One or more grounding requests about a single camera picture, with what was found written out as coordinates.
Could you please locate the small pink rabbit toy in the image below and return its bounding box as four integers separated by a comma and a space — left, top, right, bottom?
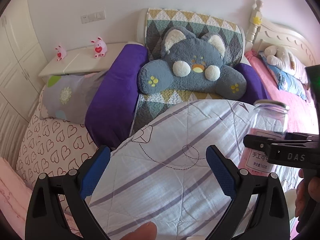
55, 45, 67, 61

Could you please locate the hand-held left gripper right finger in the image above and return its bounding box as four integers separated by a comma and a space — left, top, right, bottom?
205, 144, 291, 240

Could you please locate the white wall switch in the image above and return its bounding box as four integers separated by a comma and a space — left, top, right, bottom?
88, 10, 106, 22

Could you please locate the pink bed sheet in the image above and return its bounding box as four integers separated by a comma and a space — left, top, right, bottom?
244, 51, 320, 137

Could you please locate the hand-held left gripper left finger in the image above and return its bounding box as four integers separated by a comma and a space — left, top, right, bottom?
25, 145, 112, 240

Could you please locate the clear glass jar cup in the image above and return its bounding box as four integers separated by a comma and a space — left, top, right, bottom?
237, 99, 290, 178

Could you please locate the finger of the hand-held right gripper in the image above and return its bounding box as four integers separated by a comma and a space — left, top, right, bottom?
243, 134, 292, 153
285, 132, 320, 142

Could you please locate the white plush dog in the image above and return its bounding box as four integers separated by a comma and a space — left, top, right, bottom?
259, 45, 298, 71

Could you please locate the large pink rabbit toy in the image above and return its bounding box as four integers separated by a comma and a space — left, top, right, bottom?
90, 37, 108, 58

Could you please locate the white wardrobe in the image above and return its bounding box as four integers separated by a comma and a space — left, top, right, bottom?
0, 0, 48, 128

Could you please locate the purple blanket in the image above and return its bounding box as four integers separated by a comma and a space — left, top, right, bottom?
84, 44, 272, 151

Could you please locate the person's left hand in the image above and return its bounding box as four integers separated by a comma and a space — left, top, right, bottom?
117, 221, 158, 240

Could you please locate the pink quilted blanket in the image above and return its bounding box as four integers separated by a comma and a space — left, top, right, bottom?
0, 156, 83, 240

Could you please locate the white nightstand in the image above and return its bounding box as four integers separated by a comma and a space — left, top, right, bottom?
38, 42, 131, 78

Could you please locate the pink patterned pillow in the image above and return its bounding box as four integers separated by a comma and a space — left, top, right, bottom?
289, 54, 311, 85

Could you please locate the white striped quilt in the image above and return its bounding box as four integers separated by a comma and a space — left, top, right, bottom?
87, 99, 313, 240

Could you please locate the grey cat plush cushion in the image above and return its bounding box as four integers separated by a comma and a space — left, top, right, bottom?
137, 26, 247, 101

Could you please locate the grey flower print pillow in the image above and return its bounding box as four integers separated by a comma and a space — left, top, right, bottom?
39, 70, 108, 125

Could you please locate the heart pattern pillow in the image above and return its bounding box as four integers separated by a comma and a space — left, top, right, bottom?
15, 99, 100, 220

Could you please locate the cream carved bed headboard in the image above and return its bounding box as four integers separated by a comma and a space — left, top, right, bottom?
244, 0, 318, 68

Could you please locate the person's right hand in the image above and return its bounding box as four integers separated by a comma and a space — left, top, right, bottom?
296, 169, 320, 212

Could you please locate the blue cartoon pillow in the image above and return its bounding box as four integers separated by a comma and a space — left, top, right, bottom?
265, 64, 308, 101

